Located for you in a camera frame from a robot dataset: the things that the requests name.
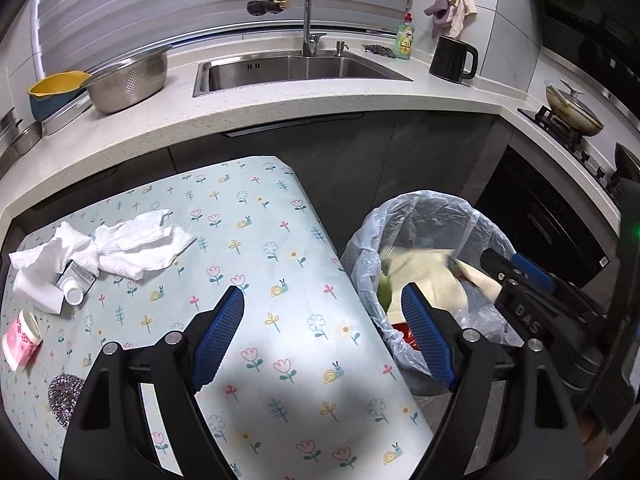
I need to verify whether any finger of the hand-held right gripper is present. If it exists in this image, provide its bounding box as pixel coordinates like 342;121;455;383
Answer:
480;247;556;356
512;254;601;311

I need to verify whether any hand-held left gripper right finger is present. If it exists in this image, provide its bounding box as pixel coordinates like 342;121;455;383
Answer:
401;281;586;480

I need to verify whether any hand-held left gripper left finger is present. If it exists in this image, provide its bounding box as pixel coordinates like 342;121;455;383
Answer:
59;285;246;480

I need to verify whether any red plastic bag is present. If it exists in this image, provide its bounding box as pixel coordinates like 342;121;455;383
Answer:
392;322;421;348

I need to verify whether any yellow green packaging bag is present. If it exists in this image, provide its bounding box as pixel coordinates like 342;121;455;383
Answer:
377;270;396;311

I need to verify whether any trash bin with plastic liner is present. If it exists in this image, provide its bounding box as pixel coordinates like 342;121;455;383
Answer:
341;190;518;396

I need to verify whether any black built-in oven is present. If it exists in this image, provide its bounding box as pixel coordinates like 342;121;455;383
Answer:
490;145;621;281

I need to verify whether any floral tablecloth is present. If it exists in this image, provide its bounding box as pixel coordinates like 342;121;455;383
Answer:
0;156;435;480

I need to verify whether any white paper towel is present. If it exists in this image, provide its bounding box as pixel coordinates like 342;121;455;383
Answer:
95;210;198;281
10;222;101;286

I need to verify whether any black wok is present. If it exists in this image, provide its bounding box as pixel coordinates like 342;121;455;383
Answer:
612;142;640;186

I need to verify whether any black gas stove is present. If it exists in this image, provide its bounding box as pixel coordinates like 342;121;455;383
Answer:
517;105;640;201

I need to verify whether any small white bottle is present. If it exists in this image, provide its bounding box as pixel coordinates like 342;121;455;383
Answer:
60;260;97;306

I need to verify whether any pan with glass lid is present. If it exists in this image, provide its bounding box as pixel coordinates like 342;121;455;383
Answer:
544;79;606;137

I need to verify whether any steel wool scrubber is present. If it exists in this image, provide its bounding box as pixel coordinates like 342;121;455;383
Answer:
47;374;86;428

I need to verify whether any white folded tissue block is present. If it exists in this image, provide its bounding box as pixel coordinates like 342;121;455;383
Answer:
12;270;66;315

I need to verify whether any pink paper cup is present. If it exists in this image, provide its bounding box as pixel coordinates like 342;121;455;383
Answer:
2;310;43;372

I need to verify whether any black kettle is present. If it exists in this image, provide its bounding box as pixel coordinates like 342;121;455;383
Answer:
428;35;479;82

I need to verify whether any steel rectangular tray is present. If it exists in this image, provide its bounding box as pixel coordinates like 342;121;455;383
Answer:
40;102;96;136

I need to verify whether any steel colander bowl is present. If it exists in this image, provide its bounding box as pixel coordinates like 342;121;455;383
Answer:
85;44;173;115

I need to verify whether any green dish soap bottle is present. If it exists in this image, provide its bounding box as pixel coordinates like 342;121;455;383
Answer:
396;11;417;61

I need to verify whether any black range hood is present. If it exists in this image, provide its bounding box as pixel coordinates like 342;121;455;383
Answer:
530;0;640;91

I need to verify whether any steel sink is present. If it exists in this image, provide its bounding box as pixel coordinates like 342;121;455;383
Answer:
192;52;415;98

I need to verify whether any cream hanging cloth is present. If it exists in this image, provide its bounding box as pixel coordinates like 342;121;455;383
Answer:
446;0;477;38

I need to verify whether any purple hanging cloth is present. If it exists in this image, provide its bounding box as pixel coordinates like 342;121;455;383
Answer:
424;0;463;39

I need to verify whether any stack of steel pots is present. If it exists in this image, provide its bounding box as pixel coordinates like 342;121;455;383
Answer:
0;107;43;161

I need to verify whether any yellow and blue strainer basin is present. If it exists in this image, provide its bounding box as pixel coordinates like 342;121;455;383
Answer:
27;71;93;122

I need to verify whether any grey window blind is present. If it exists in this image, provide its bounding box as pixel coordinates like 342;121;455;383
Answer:
35;0;416;73

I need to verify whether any chrome faucet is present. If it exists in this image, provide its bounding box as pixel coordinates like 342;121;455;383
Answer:
246;0;328;58

